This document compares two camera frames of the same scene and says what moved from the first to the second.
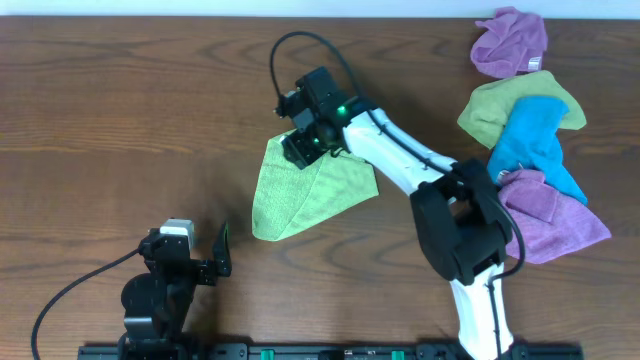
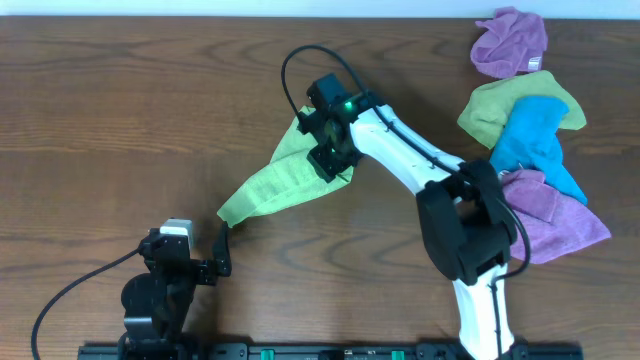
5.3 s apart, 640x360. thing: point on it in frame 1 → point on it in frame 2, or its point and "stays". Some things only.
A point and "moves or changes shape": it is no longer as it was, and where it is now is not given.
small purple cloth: x=513 y=42 stays
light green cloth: x=288 y=199 moves or changes shape
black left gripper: x=208 y=269 stays
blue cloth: x=529 y=138 stays
